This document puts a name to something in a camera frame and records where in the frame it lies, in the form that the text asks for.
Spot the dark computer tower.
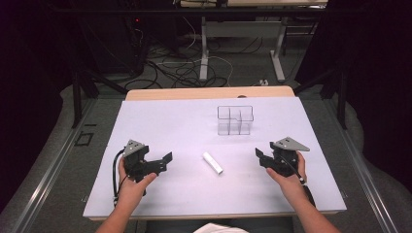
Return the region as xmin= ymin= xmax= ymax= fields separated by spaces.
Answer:
xmin=77 ymin=14 xmax=147 ymax=76

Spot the metal floor rail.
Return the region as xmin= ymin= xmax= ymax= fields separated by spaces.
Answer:
xmin=11 ymin=96 xmax=98 ymax=233
xmin=325 ymin=96 xmax=401 ymax=233

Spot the white metal desk frame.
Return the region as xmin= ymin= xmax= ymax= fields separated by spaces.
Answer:
xmin=198 ymin=15 xmax=290 ymax=83

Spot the tangle of floor cables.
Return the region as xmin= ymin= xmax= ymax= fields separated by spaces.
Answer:
xmin=124 ymin=16 xmax=265 ymax=91

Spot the white table mat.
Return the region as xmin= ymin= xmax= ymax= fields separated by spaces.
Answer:
xmin=82 ymin=96 xmax=348 ymax=219

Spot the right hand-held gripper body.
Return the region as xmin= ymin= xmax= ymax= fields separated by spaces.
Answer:
xmin=267 ymin=136 xmax=311 ymax=179

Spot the person's white shirt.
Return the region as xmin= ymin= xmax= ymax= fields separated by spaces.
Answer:
xmin=192 ymin=222 xmax=249 ymax=233

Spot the clear plastic divided organizer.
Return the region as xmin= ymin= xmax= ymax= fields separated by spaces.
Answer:
xmin=217 ymin=105 xmax=255 ymax=137

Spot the person's right hand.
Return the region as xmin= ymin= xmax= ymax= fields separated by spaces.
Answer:
xmin=265 ymin=150 xmax=308 ymax=200

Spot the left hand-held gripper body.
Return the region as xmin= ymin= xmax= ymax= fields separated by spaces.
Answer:
xmin=121 ymin=139 xmax=164 ymax=183

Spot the black metal stand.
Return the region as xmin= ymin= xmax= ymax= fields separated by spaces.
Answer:
xmin=292 ymin=66 xmax=349 ymax=130
xmin=70 ymin=67 xmax=129 ymax=129

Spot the white plastic stick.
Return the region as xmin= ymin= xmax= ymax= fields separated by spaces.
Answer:
xmin=202 ymin=150 xmax=224 ymax=176

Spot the person's left hand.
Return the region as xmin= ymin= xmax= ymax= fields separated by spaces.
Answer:
xmin=116 ymin=156 xmax=158 ymax=208

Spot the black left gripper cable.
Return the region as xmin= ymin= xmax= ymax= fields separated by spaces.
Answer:
xmin=111 ymin=148 xmax=128 ymax=208

